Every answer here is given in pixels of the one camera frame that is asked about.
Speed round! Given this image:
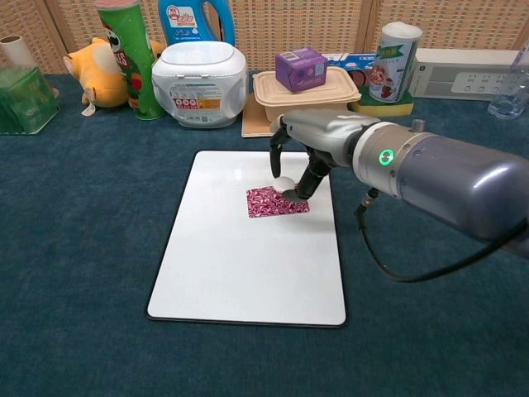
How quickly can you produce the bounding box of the white rectangular board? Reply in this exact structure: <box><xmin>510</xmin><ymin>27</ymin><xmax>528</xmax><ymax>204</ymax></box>
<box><xmin>146</xmin><ymin>150</ymin><xmax>347</xmax><ymax>329</ymax></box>

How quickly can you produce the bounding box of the green chips can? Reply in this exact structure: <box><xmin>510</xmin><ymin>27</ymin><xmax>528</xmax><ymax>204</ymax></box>
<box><xmin>95</xmin><ymin>0</ymin><xmax>167</xmax><ymax>122</ymax></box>

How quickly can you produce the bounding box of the small white round object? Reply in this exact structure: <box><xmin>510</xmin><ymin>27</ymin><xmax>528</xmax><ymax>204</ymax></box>
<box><xmin>272</xmin><ymin>175</ymin><xmax>297</xmax><ymax>193</ymax></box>

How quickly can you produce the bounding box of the clear plastic bottle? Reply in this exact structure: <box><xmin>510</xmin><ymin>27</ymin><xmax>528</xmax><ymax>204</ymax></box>
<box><xmin>487</xmin><ymin>37</ymin><xmax>529</xmax><ymax>122</ymax></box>

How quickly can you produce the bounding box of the blue detergent pump bottle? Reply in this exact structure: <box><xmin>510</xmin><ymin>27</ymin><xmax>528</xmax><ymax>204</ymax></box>
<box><xmin>157</xmin><ymin>0</ymin><xmax>237</xmax><ymax>49</ymax></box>

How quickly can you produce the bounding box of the dark blue table cloth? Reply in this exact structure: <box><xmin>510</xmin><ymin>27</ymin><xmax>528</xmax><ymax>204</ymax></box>
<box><xmin>0</xmin><ymin>72</ymin><xmax>529</xmax><ymax>397</ymax></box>

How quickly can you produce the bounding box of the white lidded printed canister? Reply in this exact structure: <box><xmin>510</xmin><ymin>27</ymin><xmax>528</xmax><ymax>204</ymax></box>
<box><xmin>368</xmin><ymin>22</ymin><xmax>424</xmax><ymax>103</ymax></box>

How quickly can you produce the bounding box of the white power strip box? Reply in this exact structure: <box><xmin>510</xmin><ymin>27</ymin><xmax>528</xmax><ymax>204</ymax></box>
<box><xmin>407</xmin><ymin>48</ymin><xmax>522</xmax><ymax>100</ymax></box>

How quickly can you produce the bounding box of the yellow green sponge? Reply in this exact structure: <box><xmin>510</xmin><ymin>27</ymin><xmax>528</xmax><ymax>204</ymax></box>
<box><xmin>350</xmin><ymin>88</ymin><xmax>415</xmax><ymax>117</ymax></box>

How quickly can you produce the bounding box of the magenta patterned card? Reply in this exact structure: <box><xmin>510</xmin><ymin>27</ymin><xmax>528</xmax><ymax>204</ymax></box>
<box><xmin>245</xmin><ymin>185</ymin><xmax>311</xmax><ymax>219</ymax></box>

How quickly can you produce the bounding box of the yellow plush toy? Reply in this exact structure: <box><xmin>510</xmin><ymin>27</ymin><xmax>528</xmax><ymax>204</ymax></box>
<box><xmin>62</xmin><ymin>36</ymin><xmax>167</xmax><ymax>117</ymax></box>

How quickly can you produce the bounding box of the woven bamboo folding screen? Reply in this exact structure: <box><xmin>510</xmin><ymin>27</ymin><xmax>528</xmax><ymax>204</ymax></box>
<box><xmin>0</xmin><ymin>0</ymin><xmax>529</xmax><ymax>76</ymax></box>

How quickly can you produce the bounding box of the beige lidded lunch box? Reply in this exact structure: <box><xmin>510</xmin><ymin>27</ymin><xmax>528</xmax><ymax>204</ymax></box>
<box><xmin>252</xmin><ymin>65</ymin><xmax>362</xmax><ymax>124</ymax></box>

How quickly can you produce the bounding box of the blue white toothpaste box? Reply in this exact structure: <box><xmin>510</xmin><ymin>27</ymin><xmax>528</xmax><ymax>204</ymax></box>
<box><xmin>321</xmin><ymin>52</ymin><xmax>378</xmax><ymax>70</ymax></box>

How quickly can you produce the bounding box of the brown flat board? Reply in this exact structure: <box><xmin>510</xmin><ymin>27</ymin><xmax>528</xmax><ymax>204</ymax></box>
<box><xmin>241</xmin><ymin>92</ymin><xmax>290</xmax><ymax>139</ymax></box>

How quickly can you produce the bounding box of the small purple carton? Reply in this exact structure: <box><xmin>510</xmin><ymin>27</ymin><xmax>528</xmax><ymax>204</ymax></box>
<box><xmin>274</xmin><ymin>46</ymin><xmax>330</xmax><ymax>93</ymax></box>

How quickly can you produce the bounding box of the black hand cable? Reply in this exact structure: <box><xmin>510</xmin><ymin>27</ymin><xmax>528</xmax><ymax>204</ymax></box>
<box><xmin>354</xmin><ymin>188</ymin><xmax>529</xmax><ymax>284</ymax></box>

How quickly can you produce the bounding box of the white wet wipes tub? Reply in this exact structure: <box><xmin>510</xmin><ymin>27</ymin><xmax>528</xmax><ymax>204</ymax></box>
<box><xmin>150</xmin><ymin>41</ymin><xmax>250</xmax><ymax>129</ymax></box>

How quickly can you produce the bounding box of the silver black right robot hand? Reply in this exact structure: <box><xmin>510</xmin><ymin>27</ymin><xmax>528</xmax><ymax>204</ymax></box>
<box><xmin>269</xmin><ymin>108</ymin><xmax>380</xmax><ymax>203</ymax></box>

